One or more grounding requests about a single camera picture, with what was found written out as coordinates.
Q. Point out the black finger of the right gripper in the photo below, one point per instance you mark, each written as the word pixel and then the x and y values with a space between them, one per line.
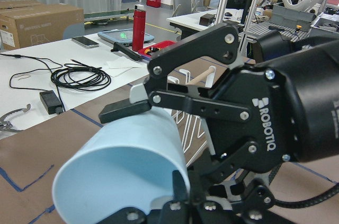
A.
pixel 180 191
pixel 136 103

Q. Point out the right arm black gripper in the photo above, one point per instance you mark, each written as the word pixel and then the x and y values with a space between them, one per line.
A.
pixel 244 115

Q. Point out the light blue cup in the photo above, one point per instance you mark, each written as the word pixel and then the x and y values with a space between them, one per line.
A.
pixel 128 163

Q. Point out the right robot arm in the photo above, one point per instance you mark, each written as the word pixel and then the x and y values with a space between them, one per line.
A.
pixel 314 80

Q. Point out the smartphone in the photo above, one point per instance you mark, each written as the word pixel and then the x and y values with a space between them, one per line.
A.
pixel 85 42

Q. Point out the red water bottle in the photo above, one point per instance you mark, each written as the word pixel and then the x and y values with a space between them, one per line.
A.
pixel 139 21

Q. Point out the black power adapter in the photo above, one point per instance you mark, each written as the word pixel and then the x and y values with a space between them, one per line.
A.
pixel 51 102

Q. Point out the cardboard box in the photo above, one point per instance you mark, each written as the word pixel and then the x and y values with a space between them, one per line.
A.
pixel 31 26

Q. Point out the white wire cup rack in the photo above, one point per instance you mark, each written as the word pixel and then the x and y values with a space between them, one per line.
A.
pixel 188 116

